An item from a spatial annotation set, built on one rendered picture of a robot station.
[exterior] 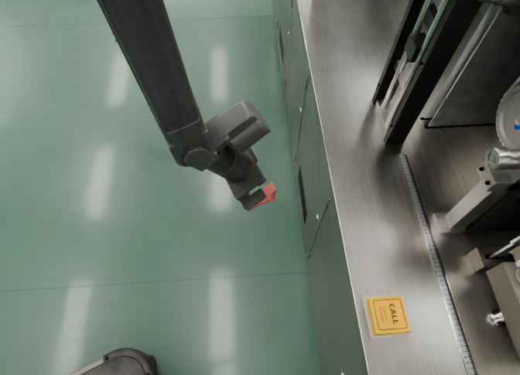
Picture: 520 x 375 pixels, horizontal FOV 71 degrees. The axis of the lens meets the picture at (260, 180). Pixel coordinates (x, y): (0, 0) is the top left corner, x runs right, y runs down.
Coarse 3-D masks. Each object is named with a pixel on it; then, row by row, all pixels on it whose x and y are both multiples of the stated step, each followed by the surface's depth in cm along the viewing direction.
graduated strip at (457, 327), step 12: (408, 168) 94; (408, 180) 92; (420, 204) 89; (420, 216) 87; (432, 240) 84; (432, 252) 82; (444, 276) 80; (444, 288) 78; (444, 300) 77; (456, 312) 76; (456, 324) 75; (456, 336) 74; (468, 348) 72; (468, 360) 71; (468, 372) 70
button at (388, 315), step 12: (372, 300) 75; (384, 300) 75; (396, 300) 75; (372, 312) 74; (384, 312) 74; (396, 312) 74; (372, 324) 74; (384, 324) 72; (396, 324) 72; (408, 324) 72
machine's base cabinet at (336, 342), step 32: (288, 0) 173; (288, 32) 177; (288, 64) 186; (288, 96) 193; (320, 160) 117; (320, 192) 120; (320, 224) 125; (320, 256) 127; (320, 288) 130; (320, 320) 133; (352, 320) 90; (320, 352) 137; (352, 352) 91
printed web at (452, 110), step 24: (504, 24) 73; (480, 48) 78; (504, 48) 78; (480, 72) 84; (504, 72) 84; (456, 96) 90; (480, 96) 91; (504, 96) 71; (432, 120) 98; (456, 120) 99; (480, 120) 99
